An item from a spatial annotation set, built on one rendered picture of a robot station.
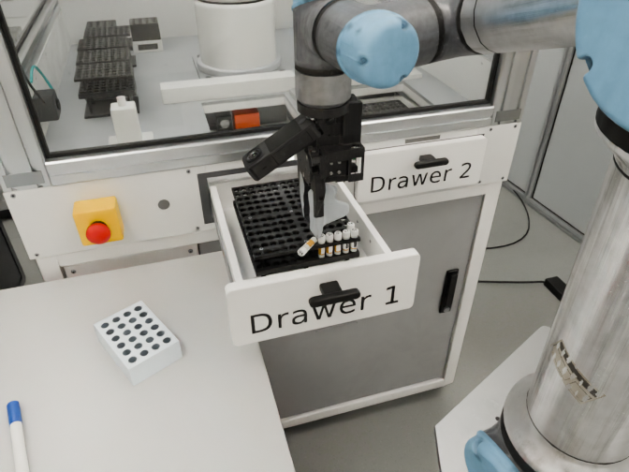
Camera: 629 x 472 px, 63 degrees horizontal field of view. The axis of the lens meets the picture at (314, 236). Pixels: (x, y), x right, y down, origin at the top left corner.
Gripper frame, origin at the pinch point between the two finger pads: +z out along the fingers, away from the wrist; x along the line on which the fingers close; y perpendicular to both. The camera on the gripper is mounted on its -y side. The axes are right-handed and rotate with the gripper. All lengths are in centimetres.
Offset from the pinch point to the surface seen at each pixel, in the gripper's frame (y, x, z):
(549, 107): 148, 119, 42
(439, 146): 34.0, 21.3, 1.1
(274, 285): -8.3, -10.8, 1.5
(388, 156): 22.8, 21.3, 1.7
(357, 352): 20, 25, 63
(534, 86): 148, 133, 37
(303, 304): -4.2, -10.7, 6.3
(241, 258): -10.3, 7.7, 9.9
